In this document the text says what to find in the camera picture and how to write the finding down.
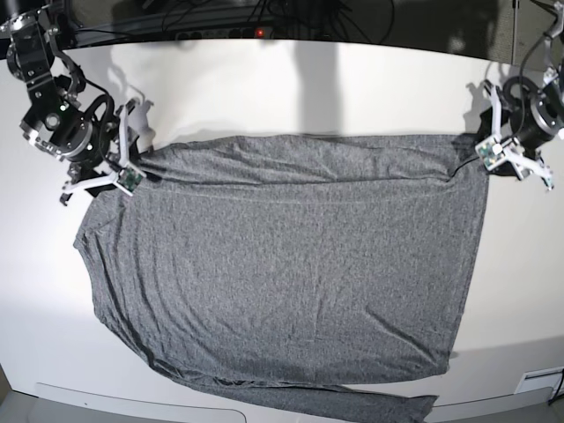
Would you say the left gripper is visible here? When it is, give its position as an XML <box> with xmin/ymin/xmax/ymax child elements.
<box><xmin>478</xmin><ymin>77</ymin><xmax>563</xmax><ymax>190</ymax></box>

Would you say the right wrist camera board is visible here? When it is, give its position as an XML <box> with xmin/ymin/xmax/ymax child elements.
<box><xmin>115</xmin><ymin>167</ymin><xmax>145</xmax><ymax>196</ymax></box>

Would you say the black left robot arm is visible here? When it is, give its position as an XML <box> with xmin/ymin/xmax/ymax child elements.
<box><xmin>474</xmin><ymin>1</ymin><xmax>563</xmax><ymax>190</ymax></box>

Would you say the grey long-sleeve T-shirt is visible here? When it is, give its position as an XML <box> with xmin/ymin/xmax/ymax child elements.
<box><xmin>75</xmin><ymin>134</ymin><xmax>488</xmax><ymax>422</ymax></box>

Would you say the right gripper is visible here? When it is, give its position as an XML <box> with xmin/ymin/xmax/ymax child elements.
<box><xmin>20</xmin><ymin>94</ymin><xmax>152</xmax><ymax>205</ymax></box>

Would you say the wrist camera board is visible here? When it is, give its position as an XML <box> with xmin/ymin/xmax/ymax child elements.
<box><xmin>475</xmin><ymin>135</ymin><xmax>506</xmax><ymax>172</ymax></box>
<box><xmin>115</xmin><ymin>167</ymin><xmax>145</xmax><ymax>196</ymax></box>

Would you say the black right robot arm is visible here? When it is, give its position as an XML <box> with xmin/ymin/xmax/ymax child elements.
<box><xmin>1</xmin><ymin>1</ymin><xmax>152</xmax><ymax>204</ymax></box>

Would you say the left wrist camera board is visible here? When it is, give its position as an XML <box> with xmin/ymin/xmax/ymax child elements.
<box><xmin>475</xmin><ymin>135</ymin><xmax>506</xmax><ymax>172</ymax></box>

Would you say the black power strip red light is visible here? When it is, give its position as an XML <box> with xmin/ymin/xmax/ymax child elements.
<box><xmin>172</xmin><ymin>26</ymin><xmax>272</xmax><ymax>41</ymax></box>

